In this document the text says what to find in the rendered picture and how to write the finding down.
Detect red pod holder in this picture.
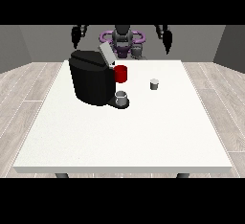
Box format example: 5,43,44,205
113,64,128,84

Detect small grey coffee pod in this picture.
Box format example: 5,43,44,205
149,78,160,91

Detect black coffee machine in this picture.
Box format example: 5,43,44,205
68,49,130,110

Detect pale grey machine lid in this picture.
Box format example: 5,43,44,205
98,41,117,67

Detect small grey cup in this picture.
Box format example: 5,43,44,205
115,90,128,106

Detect grey robot trunk purple rings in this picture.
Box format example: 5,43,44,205
99,25,147,61

